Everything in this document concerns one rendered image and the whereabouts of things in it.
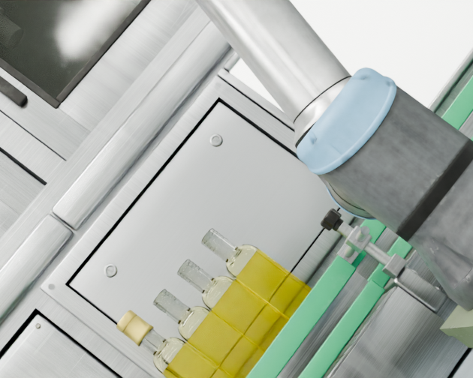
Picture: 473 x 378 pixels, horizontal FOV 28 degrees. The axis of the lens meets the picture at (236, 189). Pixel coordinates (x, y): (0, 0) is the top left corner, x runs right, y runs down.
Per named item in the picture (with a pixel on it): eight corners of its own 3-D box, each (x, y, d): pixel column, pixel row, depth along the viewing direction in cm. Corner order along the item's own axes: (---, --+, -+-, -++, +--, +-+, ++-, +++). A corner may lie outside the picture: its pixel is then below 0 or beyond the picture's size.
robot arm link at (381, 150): (397, 231, 85) (280, 142, 88) (390, 238, 99) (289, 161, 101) (479, 127, 86) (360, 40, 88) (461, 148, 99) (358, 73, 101)
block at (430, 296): (435, 302, 135) (394, 272, 136) (450, 292, 126) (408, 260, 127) (420, 322, 134) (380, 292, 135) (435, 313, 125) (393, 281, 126)
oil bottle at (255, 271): (354, 328, 142) (242, 244, 145) (360, 323, 137) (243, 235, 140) (332, 358, 141) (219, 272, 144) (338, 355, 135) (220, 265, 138)
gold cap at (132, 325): (156, 325, 140) (133, 307, 140) (149, 330, 136) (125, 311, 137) (143, 343, 140) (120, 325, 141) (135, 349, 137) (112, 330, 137)
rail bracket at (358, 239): (392, 275, 137) (323, 224, 139) (416, 253, 121) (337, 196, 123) (380, 291, 137) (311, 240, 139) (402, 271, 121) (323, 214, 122)
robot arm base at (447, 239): (581, 182, 82) (488, 114, 84) (473, 318, 83) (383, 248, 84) (552, 190, 97) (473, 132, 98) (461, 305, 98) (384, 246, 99)
